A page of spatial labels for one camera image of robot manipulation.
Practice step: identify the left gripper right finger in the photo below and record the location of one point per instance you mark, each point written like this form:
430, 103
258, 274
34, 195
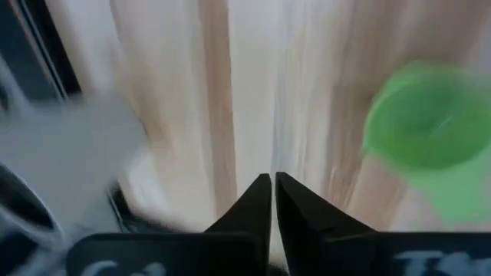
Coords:
307, 237

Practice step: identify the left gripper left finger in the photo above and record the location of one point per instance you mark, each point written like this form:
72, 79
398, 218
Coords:
230, 249

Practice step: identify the green measuring cup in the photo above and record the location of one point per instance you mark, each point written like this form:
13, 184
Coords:
429, 119

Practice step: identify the white plant pot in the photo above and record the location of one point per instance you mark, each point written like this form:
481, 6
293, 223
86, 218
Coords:
69, 153

